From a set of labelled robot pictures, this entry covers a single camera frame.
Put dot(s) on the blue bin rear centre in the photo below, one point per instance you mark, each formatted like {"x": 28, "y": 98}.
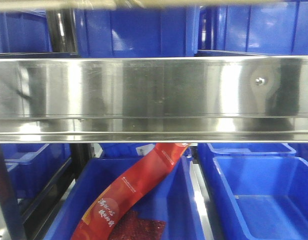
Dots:
{"x": 121, "y": 150}

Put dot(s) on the blue bin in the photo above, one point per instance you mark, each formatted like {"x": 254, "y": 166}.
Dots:
{"x": 121, "y": 150}
{"x": 32, "y": 165}
{"x": 24, "y": 32}
{"x": 279, "y": 28}
{"x": 211, "y": 150}
{"x": 138, "y": 32}
{"x": 262, "y": 198}
{"x": 172, "y": 201}

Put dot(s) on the blue bin rear right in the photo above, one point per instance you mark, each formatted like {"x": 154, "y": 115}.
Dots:
{"x": 211, "y": 150}

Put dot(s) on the blue bin lower centre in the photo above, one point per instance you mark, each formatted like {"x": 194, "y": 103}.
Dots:
{"x": 172, "y": 201}

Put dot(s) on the blue bin upper centre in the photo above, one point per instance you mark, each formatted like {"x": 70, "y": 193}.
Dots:
{"x": 138, "y": 32}

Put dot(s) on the red snack package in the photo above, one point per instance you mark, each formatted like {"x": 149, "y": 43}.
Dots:
{"x": 126, "y": 190}

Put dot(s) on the blue bin lower right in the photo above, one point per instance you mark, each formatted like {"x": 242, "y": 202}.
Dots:
{"x": 262, "y": 198}

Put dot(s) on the blue bin lower left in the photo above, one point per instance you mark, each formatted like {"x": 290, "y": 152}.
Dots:
{"x": 32, "y": 165}

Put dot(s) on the blue bin upper right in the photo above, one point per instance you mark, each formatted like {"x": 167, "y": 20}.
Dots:
{"x": 279, "y": 28}

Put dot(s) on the blue bin upper left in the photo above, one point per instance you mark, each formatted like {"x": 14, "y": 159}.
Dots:
{"x": 24, "y": 32}

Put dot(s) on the stainless steel shelf rail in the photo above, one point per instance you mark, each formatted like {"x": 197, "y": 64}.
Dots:
{"x": 189, "y": 99}

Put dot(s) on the black shelf upright post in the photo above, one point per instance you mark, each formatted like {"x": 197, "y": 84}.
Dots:
{"x": 81, "y": 153}

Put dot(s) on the steel rail bolt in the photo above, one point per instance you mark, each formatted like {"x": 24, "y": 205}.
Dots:
{"x": 260, "y": 81}

